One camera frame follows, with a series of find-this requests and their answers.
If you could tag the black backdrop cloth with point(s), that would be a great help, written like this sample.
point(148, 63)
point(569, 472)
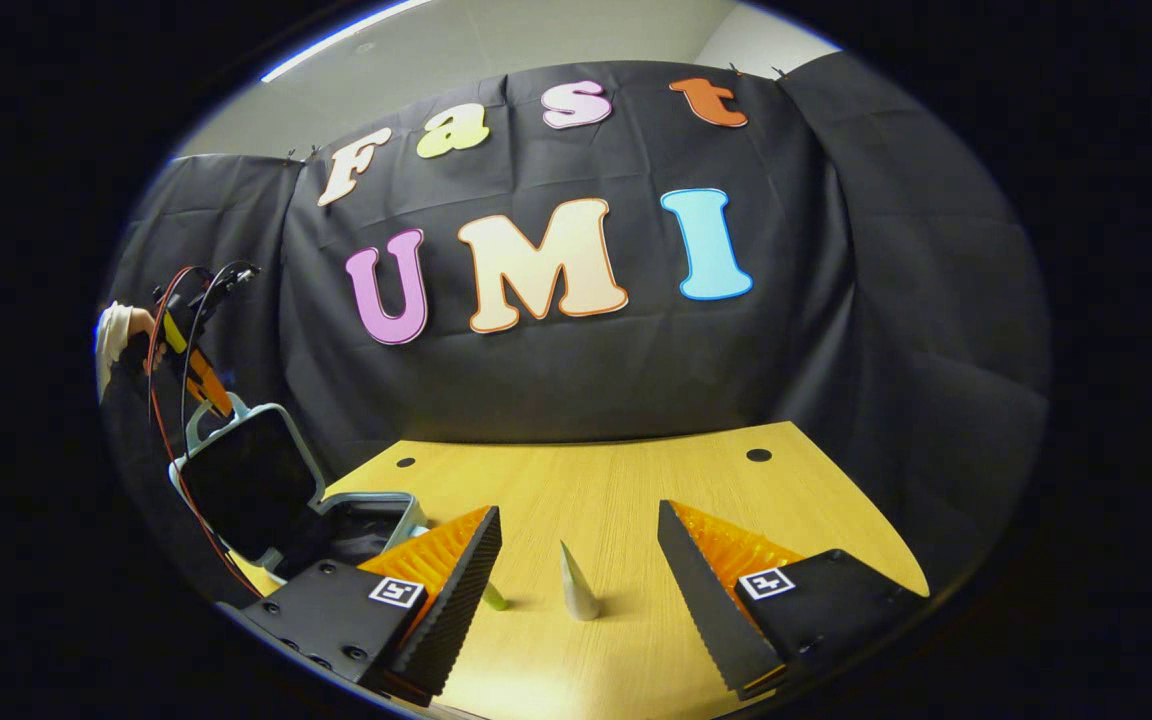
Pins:
point(586, 380)

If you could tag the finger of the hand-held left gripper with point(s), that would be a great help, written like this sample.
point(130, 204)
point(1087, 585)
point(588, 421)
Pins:
point(208, 385)

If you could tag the silver-green cosmetic tube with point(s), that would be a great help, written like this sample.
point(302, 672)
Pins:
point(578, 595)

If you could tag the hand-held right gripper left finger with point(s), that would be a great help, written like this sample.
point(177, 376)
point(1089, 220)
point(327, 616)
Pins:
point(461, 600)

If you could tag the white green-capped cosmetic tube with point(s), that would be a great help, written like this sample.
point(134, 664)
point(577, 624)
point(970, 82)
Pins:
point(496, 598)

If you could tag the pale blue suitcase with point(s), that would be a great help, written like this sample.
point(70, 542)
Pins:
point(246, 480)

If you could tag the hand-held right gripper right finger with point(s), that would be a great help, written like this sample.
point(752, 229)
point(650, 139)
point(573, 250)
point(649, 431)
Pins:
point(701, 600)

